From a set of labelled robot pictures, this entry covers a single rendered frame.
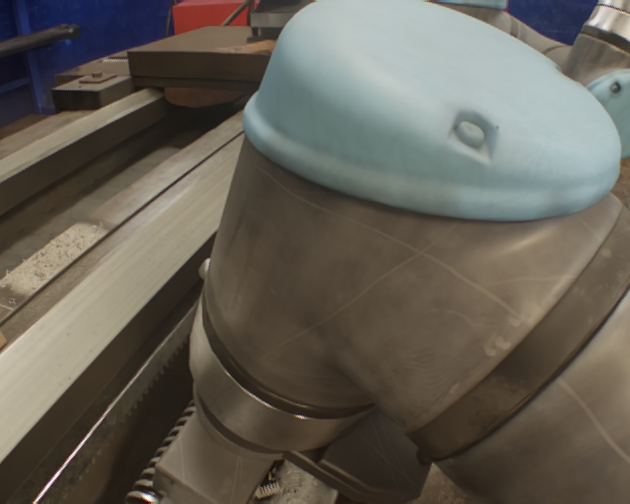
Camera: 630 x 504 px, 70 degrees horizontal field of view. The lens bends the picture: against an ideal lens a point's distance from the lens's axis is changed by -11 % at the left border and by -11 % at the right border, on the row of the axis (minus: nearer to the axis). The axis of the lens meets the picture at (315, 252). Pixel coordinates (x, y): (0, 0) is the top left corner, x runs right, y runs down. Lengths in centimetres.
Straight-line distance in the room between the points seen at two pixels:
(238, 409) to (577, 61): 42
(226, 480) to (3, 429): 18
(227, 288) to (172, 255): 34
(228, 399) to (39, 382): 22
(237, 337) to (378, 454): 11
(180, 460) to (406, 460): 11
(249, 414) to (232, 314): 5
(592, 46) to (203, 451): 45
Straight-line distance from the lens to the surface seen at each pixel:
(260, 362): 16
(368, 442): 24
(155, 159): 102
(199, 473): 25
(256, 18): 148
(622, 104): 48
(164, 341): 49
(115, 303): 44
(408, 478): 25
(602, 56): 49
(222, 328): 17
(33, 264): 53
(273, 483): 78
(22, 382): 39
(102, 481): 52
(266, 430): 20
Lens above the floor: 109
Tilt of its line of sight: 33 degrees down
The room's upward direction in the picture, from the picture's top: straight up
